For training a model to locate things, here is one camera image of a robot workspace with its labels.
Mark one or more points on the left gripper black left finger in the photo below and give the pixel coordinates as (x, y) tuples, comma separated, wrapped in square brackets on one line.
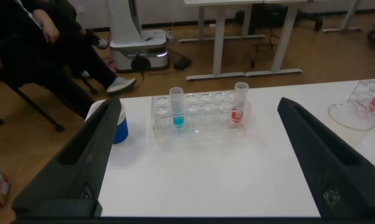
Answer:
[(75, 174)]

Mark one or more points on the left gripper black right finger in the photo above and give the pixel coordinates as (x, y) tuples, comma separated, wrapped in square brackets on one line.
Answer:
[(336, 168)]

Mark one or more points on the red-stained plastic test tube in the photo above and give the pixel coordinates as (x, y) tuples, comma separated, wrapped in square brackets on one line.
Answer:
[(238, 105)]

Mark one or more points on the clear glass beaker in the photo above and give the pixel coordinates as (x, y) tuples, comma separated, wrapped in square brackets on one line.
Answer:
[(349, 116)]

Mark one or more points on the clear acrylic test tube rack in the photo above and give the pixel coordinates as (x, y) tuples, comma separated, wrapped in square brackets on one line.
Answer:
[(206, 121), (361, 96)]

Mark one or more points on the test tube with blue liquid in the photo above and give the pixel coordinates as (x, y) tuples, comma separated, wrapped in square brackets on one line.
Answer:
[(178, 109)]

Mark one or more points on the blue sleeved paper cup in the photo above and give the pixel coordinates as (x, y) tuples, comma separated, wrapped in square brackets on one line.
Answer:
[(122, 130)]

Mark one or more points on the black chair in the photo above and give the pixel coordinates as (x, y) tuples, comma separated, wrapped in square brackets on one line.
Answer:
[(35, 105)]

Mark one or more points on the man in black clothes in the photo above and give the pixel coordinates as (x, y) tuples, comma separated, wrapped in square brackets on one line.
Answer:
[(35, 68)]

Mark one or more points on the white humanoid robot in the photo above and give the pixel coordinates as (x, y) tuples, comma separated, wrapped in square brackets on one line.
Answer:
[(134, 46)]

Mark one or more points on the white standing desk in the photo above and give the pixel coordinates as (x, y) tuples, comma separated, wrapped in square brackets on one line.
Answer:
[(283, 37), (219, 40)]

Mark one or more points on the black power adapter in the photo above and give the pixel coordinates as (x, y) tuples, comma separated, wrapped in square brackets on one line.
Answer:
[(182, 63)]

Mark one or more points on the white power strip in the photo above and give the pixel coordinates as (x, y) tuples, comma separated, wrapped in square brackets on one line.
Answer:
[(170, 36)]

